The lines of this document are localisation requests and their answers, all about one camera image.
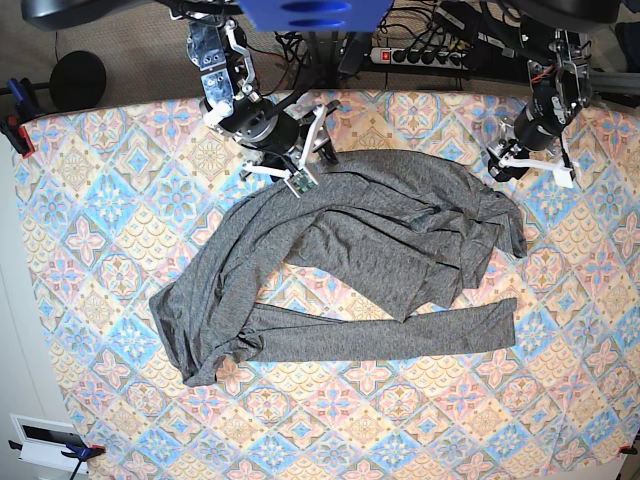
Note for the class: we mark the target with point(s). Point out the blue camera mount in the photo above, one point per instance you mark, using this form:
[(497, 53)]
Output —
[(315, 15)]

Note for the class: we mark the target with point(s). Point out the black round stool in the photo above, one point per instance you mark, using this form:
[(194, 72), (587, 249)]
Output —
[(78, 81)]

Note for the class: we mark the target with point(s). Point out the blue clamp bottom left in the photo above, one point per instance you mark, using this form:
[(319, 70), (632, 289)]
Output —
[(80, 452)]

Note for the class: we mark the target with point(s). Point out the patterned tablecloth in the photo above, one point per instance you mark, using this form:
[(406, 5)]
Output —
[(114, 203)]

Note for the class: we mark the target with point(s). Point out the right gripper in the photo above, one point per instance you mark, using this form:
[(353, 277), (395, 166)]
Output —
[(286, 146)]

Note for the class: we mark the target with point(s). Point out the clamp bottom right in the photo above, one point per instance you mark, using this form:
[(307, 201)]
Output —
[(628, 450)]

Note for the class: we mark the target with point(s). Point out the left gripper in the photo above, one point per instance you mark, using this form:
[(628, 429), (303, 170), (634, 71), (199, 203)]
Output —
[(509, 158)]

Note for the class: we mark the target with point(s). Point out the white wall outlet box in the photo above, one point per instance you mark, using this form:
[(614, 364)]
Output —
[(31, 429)]

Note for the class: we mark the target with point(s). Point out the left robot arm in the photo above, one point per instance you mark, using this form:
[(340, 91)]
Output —
[(534, 139)]

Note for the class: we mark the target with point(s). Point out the grey t-shirt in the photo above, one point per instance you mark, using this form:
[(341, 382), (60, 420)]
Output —
[(406, 230)]

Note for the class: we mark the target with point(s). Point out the white power strip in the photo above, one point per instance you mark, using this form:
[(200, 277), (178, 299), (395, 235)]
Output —
[(430, 57)]

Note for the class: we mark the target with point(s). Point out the red black clamp left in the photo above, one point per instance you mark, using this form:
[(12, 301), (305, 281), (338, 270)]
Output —
[(26, 109)]

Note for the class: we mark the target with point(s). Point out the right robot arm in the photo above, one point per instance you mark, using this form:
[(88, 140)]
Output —
[(234, 106)]

